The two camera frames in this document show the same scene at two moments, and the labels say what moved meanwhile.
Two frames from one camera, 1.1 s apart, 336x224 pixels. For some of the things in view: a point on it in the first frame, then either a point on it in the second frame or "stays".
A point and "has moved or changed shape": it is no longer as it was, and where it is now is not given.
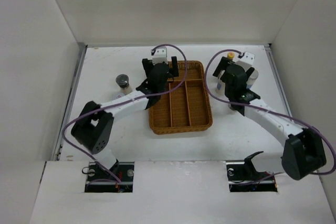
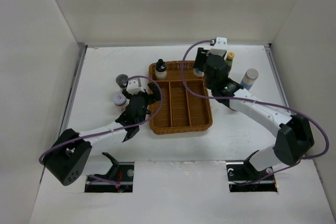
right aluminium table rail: [269, 50] stays
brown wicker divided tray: [187, 109] stays
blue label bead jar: [219, 86] has moved or changed shape
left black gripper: [174, 72] to [155, 91]
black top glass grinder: [123, 81] stays
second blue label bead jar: [250, 81] stays
